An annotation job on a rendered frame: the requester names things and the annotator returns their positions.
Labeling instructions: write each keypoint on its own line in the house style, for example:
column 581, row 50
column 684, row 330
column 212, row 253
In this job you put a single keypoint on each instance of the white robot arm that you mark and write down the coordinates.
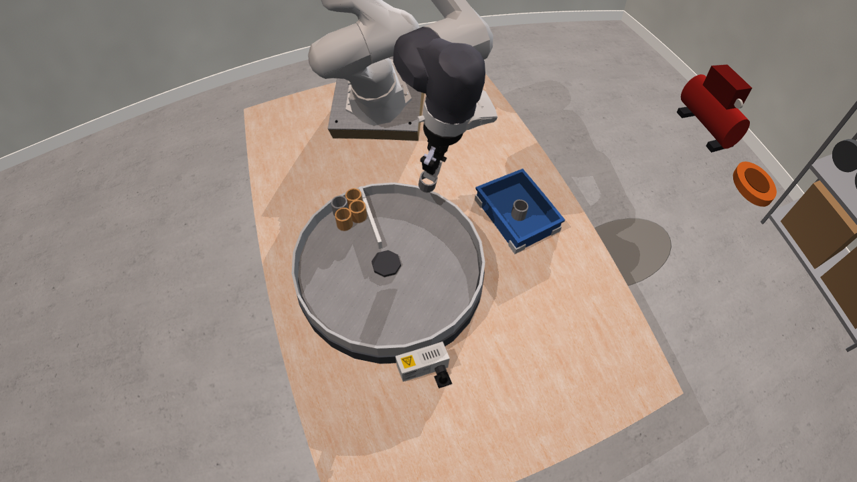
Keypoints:
column 444, row 60

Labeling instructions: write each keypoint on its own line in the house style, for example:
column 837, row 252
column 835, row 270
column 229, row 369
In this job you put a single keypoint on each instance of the grey round turning table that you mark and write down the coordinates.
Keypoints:
column 407, row 280

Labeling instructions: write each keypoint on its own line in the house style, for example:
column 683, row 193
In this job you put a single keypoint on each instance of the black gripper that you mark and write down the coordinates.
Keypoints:
column 437, row 146

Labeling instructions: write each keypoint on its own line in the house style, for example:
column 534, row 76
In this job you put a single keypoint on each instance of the bronze bushing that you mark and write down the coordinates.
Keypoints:
column 343, row 213
column 354, row 207
column 352, row 195

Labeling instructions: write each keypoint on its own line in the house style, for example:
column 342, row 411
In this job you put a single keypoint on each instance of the grey metal bushing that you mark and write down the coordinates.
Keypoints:
column 519, row 205
column 426, row 187
column 338, row 201

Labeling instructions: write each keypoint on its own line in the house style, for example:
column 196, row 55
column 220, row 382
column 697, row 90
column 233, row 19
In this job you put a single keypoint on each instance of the blue plastic crate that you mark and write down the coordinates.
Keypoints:
column 542, row 218

